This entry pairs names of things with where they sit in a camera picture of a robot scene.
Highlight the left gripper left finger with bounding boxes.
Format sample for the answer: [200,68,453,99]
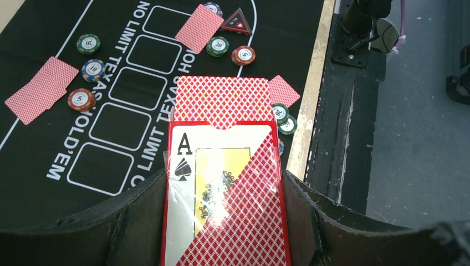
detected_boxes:
[1,169,167,265]

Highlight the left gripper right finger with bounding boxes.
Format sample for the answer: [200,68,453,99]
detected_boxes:
[282,171,469,265]

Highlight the pink playing card box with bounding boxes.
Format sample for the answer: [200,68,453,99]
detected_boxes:
[160,76,291,265]

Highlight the red poker chip top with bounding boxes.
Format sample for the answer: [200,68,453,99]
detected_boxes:
[68,88,96,112]

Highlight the red poker chip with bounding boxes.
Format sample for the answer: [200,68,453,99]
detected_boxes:
[68,88,96,112]
[231,45,256,66]

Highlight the red backed card bottom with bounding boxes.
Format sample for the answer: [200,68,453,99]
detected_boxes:
[268,75,300,108]

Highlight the red backed card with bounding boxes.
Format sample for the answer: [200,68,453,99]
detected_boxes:
[4,57,79,125]
[175,4,224,54]
[268,75,300,108]

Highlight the blue poker chip top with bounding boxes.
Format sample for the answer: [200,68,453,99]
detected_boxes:
[81,59,106,83]

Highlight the red backed card top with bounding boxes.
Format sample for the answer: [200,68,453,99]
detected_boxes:
[4,57,79,125]

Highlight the green poker chip top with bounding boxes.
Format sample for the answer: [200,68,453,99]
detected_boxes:
[76,33,101,55]

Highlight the red triangular button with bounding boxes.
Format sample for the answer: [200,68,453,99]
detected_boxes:
[219,8,252,36]

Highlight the blue poker chip stack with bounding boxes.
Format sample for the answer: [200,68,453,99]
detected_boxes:
[278,139,284,156]

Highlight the green poker chip stack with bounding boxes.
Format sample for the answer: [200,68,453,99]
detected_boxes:
[272,103,289,125]

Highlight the black poker table mat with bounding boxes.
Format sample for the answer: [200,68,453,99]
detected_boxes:
[1,1,323,231]

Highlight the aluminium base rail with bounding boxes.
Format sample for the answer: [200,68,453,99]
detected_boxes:
[303,1,386,214]

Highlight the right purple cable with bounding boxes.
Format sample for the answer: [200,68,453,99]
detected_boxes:
[391,0,406,54]

